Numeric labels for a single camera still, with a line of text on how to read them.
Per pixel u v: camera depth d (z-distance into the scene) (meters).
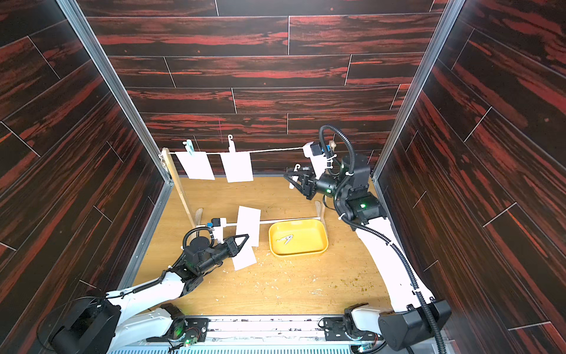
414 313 0.37
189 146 0.63
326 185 0.56
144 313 0.52
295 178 0.61
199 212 1.04
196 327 0.75
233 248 0.75
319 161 0.54
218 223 0.74
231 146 0.66
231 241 0.75
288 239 0.96
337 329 0.74
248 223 0.82
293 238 0.96
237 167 0.72
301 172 0.60
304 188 0.57
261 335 0.74
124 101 0.88
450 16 0.67
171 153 0.67
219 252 0.72
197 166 0.72
